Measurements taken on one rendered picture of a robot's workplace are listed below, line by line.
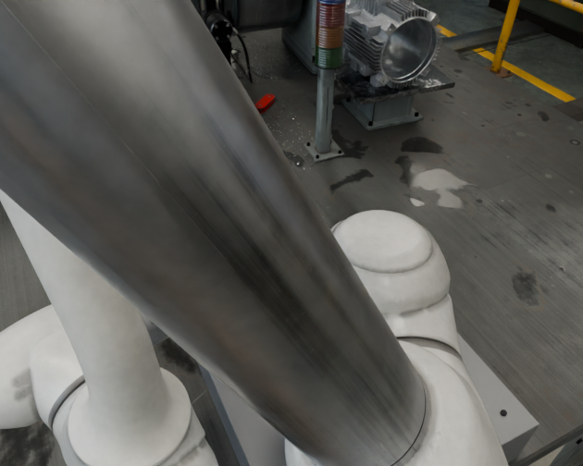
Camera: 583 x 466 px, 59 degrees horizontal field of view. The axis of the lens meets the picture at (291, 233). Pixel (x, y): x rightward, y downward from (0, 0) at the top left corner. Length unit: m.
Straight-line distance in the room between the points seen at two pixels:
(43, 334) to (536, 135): 1.27
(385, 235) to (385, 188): 0.68
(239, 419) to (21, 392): 0.27
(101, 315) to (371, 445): 0.20
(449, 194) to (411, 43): 0.43
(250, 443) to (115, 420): 0.29
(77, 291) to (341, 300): 0.20
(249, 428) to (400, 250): 0.32
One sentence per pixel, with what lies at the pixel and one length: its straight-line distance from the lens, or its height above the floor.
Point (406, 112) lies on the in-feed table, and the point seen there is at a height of 0.82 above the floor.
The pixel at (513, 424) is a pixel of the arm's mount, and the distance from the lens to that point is 0.77.
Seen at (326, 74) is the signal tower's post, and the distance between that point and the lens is 1.20.
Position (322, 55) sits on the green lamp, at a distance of 1.17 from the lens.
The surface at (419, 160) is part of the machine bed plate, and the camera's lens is 1.32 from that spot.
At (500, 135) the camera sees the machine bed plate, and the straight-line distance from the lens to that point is 1.48.
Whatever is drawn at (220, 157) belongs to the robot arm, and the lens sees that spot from 0.19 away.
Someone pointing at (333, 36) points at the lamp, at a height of 1.10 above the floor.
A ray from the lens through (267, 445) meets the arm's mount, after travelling 0.70.
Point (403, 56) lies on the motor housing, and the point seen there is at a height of 0.96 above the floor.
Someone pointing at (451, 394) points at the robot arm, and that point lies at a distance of 0.41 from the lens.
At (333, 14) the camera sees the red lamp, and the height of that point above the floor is 1.15.
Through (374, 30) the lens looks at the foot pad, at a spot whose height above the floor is 1.07.
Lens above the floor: 1.53
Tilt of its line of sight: 43 degrees down
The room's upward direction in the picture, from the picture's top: straight up
